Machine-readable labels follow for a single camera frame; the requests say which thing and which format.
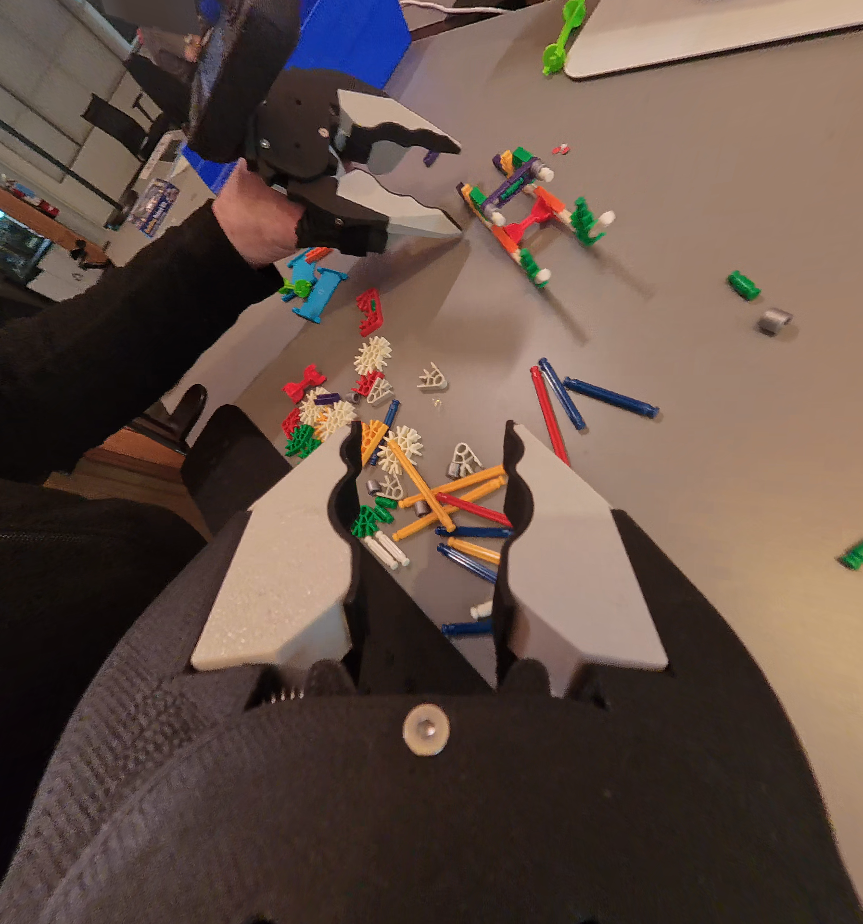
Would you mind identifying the blue plastic bin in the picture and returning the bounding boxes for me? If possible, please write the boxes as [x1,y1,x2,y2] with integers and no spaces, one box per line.
[182,0,412,193]

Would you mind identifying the black perforated panel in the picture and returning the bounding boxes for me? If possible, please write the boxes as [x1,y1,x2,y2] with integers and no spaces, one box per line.
[180,404,297,537]

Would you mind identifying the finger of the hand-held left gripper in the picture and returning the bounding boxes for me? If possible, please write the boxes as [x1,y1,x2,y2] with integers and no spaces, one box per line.
[332,88,463,166]
[329,168,464,241]

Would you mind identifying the person's left hand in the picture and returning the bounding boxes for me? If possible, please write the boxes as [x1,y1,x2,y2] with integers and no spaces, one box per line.
[211,160,310,270]

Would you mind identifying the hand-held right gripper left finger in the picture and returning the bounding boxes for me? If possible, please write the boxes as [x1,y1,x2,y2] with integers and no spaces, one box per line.
[190,421,366,687]

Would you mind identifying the black chair armrest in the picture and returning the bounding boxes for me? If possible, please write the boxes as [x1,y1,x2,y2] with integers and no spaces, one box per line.
[146,384,209,442]

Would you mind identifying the red toy spool piece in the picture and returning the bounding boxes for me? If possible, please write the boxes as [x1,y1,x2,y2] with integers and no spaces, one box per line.
[282,364,327,404]

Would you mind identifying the person's left forearm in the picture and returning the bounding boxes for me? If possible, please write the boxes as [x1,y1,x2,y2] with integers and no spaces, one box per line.
[0,202,288,479]

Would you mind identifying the yellow toy rod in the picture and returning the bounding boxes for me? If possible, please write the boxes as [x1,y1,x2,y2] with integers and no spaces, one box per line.
[387,440,456,534]
[399,465,509,508]
[446,536,504,566]
[392,476,509,543]

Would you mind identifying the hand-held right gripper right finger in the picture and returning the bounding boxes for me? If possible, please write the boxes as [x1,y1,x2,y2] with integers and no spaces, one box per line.
[491,421,671,699]

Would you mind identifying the lime green toy spool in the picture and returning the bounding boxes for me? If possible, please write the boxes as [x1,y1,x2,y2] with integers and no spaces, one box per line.
[542,0,589,77]

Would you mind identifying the red toy rod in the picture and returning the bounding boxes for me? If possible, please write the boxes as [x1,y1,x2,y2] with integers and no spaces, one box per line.
[435,492,514,530]
[530,366,571,467]

